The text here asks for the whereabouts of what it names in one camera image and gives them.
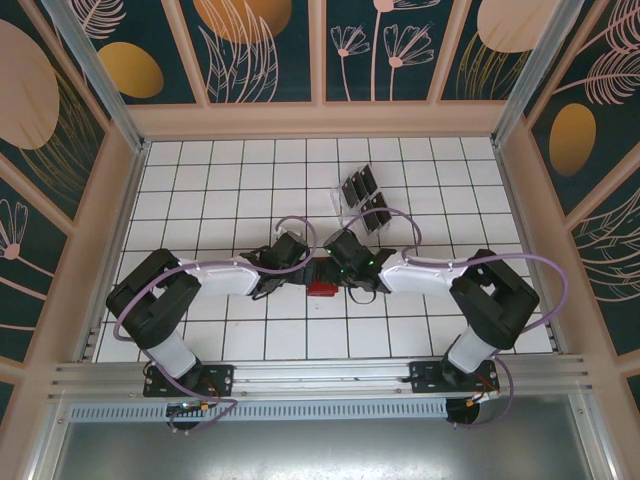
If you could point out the grey metal panel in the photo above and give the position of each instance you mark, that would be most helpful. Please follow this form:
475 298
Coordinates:
320 450

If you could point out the aluminium corner post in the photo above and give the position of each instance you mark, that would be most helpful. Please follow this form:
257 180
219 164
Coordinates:
534 75
102 80

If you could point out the red leather card holder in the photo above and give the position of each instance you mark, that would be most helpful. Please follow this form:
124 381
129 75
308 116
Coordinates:
322 290

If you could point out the black credit card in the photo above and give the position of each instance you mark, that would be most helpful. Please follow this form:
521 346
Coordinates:
351 193
374 205
360 186
369 178
372 224
384 202

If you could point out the aluminium table side rail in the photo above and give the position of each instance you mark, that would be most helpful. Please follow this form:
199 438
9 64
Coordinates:
522 225
123 225

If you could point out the clear acrylic card stand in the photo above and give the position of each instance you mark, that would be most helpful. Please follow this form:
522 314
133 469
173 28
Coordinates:
338 196

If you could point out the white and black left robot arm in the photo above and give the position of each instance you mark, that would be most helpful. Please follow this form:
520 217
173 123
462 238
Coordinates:
220 275

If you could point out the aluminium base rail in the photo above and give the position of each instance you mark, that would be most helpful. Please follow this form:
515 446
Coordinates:
320 372

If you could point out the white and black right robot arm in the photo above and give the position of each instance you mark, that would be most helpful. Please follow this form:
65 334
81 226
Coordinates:
420 275

